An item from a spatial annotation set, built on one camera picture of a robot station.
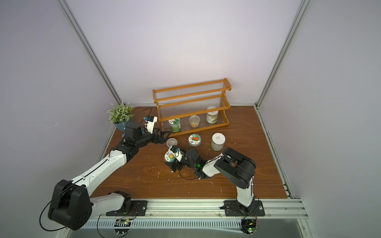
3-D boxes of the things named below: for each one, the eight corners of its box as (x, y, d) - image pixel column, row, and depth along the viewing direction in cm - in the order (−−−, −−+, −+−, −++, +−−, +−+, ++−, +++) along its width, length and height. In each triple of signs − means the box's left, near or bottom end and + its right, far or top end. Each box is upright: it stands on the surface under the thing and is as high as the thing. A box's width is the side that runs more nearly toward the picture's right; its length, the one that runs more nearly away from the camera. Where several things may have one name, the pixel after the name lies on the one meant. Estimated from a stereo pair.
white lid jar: (211, 151, 96) (213, 143, 88) (211, 140, 101) (212, 132, 93) (224, 151, 96) (226, 143, 88) (222, 140, 101) (224, 132, 93)
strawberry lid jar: (188, 149, 95) (188, 143, 89) (188, 139, 100) (188, 133, 94) (201, 149, 95) (201, 143, 89) (200, 139, 100) (201, 133, 94)
